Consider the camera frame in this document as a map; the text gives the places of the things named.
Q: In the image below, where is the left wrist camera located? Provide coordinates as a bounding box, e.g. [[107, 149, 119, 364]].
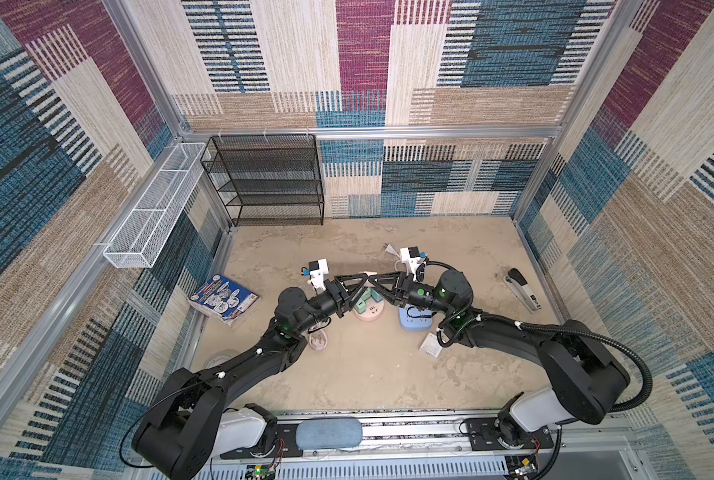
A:
[[301, 259, 329, 293]]

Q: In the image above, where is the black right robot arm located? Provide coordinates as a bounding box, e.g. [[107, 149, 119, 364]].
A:
[[368, 269, 653, 449]]

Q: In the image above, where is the blue square power strip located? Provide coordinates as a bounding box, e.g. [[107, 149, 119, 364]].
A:
[[399, 305, 434, 332]]

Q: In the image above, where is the blue illustrated box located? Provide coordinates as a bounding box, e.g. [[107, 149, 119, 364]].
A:
[[188, 274, 259, 325]]

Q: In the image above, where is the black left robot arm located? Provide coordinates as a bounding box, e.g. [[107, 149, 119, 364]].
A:
[[121, 273, 368, 479]]

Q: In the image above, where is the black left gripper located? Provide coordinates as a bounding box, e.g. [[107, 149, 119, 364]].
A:
[[293, 277, 366, 339]]

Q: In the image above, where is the white square adapter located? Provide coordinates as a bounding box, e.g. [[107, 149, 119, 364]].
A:
[[419, 333, 443, 359]]

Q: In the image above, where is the pink round power strip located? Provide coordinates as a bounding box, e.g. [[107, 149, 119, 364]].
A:
[[352, 299, 385, 322]]

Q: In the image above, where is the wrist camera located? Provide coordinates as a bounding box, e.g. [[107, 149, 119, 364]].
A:
[[399, 246, 427, 282], [301, 259, 329, 293]]

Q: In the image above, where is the grey tape roll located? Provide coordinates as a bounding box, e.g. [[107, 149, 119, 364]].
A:
[[204, 350, 237, 369]]

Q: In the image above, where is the black wire mesh shelf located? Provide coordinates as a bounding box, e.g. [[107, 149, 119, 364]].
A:
[[202, 134, 325, 227]]

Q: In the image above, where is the blue-grey cushion pad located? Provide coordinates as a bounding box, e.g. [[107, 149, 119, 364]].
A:
[[295, 418, 363, 451]]

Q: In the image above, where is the white wire mesh basket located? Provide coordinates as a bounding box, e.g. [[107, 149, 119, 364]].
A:
[[103, 142, 206, 269]]

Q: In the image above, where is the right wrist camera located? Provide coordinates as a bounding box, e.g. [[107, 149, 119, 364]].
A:
[[399, 246, 427, 282]]

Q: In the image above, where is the black and grey stapler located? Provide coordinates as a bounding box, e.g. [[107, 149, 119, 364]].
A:
[[504, 268, 542, 312]]

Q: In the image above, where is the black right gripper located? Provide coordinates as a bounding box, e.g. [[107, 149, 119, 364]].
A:
[[368, 271, 451, 315]]

